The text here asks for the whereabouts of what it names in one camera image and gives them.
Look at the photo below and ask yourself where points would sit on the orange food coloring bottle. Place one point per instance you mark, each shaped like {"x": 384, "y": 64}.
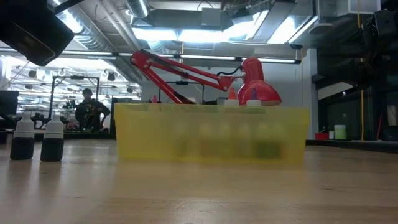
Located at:
{"x": 231, "y": 99}

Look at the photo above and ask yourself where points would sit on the small white-capped dark bottle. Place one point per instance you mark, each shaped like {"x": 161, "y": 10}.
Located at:
{"x": 22, "y": 140}
{"x": 52, "y": 140}

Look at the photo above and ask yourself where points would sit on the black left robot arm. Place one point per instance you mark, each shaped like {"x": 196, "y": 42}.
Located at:
{"x": 31, "y": 31}

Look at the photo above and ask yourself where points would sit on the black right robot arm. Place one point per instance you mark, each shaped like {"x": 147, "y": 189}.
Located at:
{"x": 382, "y": 28}

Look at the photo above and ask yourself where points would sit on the yellow translucent plastic bin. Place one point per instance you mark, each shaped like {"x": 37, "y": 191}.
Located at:
{"x": 211, "y": 137}

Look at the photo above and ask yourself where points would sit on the long linear ceiling light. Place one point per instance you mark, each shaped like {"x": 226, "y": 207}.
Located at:
{"x": 205, "y": 57}

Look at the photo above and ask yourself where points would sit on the red desk lamp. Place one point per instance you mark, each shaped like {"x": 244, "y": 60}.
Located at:
{"x": 258, "y": 90}

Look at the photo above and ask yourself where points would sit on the person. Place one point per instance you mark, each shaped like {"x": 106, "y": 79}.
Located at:
{"x": 90, "y": 112}

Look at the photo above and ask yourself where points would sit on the red storage box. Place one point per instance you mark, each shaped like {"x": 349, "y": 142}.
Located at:
{"x": 321, "y": 136}

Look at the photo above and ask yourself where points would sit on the small white container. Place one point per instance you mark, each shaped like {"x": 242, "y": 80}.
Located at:
{"x": 331, "y": 135}

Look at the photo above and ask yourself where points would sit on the green plastic container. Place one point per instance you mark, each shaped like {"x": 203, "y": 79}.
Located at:
{"x": 339, "y": 132}

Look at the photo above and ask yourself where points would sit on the black monitor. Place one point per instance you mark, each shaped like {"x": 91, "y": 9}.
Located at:
{"x": 8, "y": 102}

